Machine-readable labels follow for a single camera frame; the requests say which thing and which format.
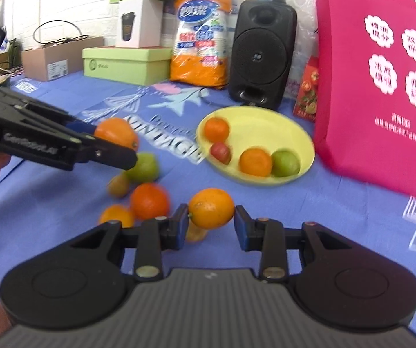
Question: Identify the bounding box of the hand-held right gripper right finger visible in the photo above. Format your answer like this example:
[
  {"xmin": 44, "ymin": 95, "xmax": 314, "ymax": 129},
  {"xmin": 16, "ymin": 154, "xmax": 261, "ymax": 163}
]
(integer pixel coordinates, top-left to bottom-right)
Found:
[{"xmin": 234, "ymin": 205, "xmax": 343, "ymax": 280}]

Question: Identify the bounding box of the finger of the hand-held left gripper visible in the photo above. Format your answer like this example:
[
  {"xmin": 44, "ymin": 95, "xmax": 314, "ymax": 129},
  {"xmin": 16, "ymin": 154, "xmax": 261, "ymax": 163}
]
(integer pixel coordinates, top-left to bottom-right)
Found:
[
  {"xmin": 73, "ymin": 138, "xmax": 138, "ymax": 171},
  {"xmin": 19, "ymin": 99, "xmax": 98, "ymax": 140}
]

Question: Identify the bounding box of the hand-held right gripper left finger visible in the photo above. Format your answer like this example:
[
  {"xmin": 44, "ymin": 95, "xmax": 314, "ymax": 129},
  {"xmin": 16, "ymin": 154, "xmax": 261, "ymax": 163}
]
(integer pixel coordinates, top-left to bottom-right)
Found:
[{"xmin": 71, "ymin": 204, "xmax": 190, "ymax": 280}]

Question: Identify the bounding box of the orange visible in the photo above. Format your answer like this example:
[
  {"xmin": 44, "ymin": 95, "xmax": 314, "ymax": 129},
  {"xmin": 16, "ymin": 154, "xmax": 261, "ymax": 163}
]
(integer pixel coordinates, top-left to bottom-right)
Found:
[
  {"xmin": 188, "ymin": 187, "xmax": 236, "ymax": 230},
  {"xmin": 204, "ymin": 117, "xmax": 230, "ymax": 143},
  {"xmin": 94, "ymin": 117, "xmax": 139, "ymax": 152},
  {"xmin": 239, "ymin": 147, "xmax": 273, "ymax": 178},
  {"xmin": 185, "ymin": 223, "xmax": 209, "ymax": 243},
  {"xmin": 130, "ymin": 183, "xmax": 170, "ymax": 221},
  {"xmin": 99, "ymin": 205, "xmax": 135, "ymax": 228}
]

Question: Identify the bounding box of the yellow plate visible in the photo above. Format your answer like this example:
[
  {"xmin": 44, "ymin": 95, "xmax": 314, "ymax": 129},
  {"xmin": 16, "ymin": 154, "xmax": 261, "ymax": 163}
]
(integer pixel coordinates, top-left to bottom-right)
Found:
[{"xmin": 196, "ymin": 106, "xmax": 316, "ymax": 186}]

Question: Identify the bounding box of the brown kiwi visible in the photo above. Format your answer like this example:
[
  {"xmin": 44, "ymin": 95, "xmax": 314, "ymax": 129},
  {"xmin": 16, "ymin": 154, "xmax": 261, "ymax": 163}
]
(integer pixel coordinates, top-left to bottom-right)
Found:
[{"xmin": 107, "ymin": 173, "xmax": 131, "ymax": 199}]

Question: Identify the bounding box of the green lime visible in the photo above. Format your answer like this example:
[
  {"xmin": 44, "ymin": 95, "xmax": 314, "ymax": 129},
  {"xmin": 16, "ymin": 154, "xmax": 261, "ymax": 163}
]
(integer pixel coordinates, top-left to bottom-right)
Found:
[
  {"xmin": 125, "ymin": 152, "xmax": 159, "ymax": 184},
  {"xmin": 271, "ymin": 149, "xmax": 301, "ymax": 177}
]

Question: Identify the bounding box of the brown cardboard box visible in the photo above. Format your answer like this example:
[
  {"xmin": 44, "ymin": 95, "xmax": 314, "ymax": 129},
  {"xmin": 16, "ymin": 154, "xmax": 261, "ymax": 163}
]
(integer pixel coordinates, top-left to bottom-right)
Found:
[{"xmin": 20, "ymin": 36, "xmax": 104, "ymax": 82}]

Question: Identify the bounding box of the blue printed tablecloth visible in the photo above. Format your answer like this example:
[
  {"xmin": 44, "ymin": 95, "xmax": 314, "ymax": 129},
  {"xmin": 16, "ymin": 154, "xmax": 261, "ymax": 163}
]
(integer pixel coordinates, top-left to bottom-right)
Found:
[{"xmin": 0, "ymin": 69, "xmax": 416, "ymax": 338}]

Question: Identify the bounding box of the green shoe box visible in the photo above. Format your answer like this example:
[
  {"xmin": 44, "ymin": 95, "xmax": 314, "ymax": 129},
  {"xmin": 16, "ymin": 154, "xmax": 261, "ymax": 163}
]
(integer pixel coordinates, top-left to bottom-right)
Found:
[{"xmin": 82, "ymin": 46, "xmax": 173, "ymax": 87}]

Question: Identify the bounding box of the red apple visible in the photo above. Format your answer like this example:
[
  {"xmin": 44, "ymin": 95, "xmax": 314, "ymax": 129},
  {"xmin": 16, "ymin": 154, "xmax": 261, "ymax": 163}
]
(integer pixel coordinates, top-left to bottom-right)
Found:
[{"xmin": 210, "ymin": 142, "xmax": 232, "ymax": 165}]

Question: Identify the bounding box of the orange paper cup package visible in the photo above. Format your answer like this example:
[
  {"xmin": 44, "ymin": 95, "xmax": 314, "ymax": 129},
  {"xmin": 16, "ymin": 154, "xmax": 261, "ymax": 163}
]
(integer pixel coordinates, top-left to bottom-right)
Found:
[{"xmin": 169, "ymin": 0, "xmax": 232, "ymax": 88}]

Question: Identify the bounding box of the white box with cup picture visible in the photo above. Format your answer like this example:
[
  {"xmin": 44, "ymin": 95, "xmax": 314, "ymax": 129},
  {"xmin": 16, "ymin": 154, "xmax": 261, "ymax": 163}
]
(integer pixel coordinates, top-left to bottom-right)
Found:
[{"xmin": 115, "ymin": 0, "xmax": 164, "ymax": 49}]

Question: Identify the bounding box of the pink tote bag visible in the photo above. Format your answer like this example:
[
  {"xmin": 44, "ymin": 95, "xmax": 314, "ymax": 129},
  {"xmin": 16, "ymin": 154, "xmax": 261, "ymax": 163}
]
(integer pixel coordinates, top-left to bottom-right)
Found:
[{"xmin": 314, "ymin": 0, "xmax": 416, "ymax": 201}]

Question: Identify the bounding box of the red packet with fruit print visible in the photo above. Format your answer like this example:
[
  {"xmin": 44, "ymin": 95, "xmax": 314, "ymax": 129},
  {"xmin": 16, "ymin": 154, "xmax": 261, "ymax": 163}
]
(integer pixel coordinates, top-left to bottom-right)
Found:
[{"xmin": 292, "ymin": 56, "xmax": 319, "ymax": 122}]

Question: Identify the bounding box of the black speaker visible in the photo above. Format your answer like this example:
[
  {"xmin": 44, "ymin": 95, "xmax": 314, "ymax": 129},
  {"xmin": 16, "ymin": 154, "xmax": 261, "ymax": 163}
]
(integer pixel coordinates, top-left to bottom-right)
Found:
[{"xmin": 228, "ymin": 0, "xmax": 299, "ymax": 111}]

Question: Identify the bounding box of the black cable loop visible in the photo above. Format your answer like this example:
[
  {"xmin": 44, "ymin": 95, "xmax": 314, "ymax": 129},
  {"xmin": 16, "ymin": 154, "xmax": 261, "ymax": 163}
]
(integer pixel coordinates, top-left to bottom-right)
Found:
[{"xmin": 33, "ymin": 20, "xmax": 91, "ymax": 50}]

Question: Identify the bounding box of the black speaker cable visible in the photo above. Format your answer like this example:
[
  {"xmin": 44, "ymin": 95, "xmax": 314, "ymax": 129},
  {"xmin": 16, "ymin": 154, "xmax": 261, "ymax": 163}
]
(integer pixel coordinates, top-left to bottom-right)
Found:
[{"xmin": 196, "ymin": 86, "xmax": 231, "ymax": 106}]

